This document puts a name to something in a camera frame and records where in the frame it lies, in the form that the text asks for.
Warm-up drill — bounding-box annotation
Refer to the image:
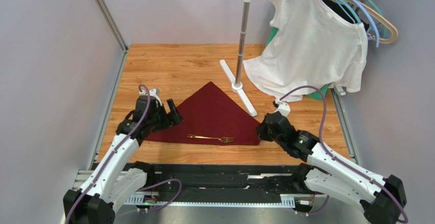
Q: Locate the black garment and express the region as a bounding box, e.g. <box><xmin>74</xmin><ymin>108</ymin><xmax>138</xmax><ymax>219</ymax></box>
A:
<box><xmin>322</xmin><ymin>0</ymin><xmax>357</xmax><ymax>23</ymax></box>

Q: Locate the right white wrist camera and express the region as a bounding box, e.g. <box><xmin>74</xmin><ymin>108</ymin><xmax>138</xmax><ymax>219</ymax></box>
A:
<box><xmin>273</xmin><ymin>99</ymin><xmax>291</xmax><ymax>117</ymax></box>

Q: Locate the aluminium frame rail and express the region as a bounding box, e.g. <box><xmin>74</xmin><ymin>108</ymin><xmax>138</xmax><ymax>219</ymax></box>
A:
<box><xmin>94</xmin><ymin>0</ymin><xmax>129</xmax><ymax>53</ymax></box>

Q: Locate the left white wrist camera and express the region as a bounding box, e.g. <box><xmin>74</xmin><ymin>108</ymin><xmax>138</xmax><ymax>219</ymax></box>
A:
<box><xmin>147</xmin><ymin>88</ymin><xmax>162</xmax><ymax>106</ymax></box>

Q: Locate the green garment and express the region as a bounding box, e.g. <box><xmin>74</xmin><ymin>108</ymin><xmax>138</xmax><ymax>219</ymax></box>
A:
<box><xmin>266</xmin><ymin>27</ymin><xmax>330</xmax><ymax>100</ymax></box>

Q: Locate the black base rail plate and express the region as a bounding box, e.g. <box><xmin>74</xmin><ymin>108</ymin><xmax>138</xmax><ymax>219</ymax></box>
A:
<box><xmin>144</xmin><ymin>164</ymin><xmax>326</xmax><ymax>205</ymax></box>

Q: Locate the metal utensil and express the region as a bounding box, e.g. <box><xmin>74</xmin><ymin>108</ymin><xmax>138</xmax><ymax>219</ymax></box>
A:
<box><xmin>187</xmin><ymin>134</ymin><xmax>235</xmax><ymax>143</ymax></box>

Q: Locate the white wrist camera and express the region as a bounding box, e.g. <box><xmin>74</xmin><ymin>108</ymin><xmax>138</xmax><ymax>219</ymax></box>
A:
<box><xmin>273</xmin><ymin>99</ymin><xmax>291</xmax><ymax>117</ymax></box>
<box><xmin>147</xmin><ymin>88</ymin><xmax>162</xmax><ymax>106</ymax></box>

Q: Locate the wooden hanger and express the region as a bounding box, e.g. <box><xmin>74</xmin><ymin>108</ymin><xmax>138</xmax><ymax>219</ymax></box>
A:
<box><xmin>318</xmin><ymin>0</ymin><xmax>399</xmax><ymax>45</ymax></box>

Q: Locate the teal plastic hanger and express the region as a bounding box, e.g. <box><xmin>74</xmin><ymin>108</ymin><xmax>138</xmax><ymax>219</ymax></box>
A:
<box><xmin>318</xmin><ymin>0</ymin><xmax>388</xmax><ymax>39</ymax></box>

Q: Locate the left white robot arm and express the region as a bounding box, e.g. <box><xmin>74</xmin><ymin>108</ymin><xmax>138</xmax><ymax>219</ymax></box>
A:
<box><xmin>63</xmin><ymin>93</ymin><xmax>183</xmax><ymax>223</ymax></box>

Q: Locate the white t-shirt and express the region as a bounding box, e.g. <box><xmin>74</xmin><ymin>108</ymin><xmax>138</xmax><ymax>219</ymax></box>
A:
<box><xmin>244</xmin><ymin>0</ymin><xmax>368</xmax><ymax>102</ymax></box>

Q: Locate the white clothes rack stand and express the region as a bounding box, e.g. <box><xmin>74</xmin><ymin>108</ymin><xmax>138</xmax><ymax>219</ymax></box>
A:
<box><xmin>219</xmin><ymin>0</ymin><xmax>258</xmax><ymax>117</ymax></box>

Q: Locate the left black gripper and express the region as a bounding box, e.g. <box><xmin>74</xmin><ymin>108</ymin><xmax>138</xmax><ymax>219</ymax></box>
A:
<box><xmin>148</xmin><ymin>98</ymin><xmax>183</xmax><ymax>133</ymax></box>

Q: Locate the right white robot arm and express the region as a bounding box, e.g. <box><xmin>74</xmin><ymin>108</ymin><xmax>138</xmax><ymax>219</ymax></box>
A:
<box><xmin>256</xmin><ymin>112</ymin><xmax>408</xmax><ymax>223</ymax></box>

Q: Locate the dark red cloth napkin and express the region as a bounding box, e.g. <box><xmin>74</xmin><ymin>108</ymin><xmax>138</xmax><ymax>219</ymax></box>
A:
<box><xmin>147</xmin><ymin>82</ymin><xmax>260</xmax><ymax>146</ymax></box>

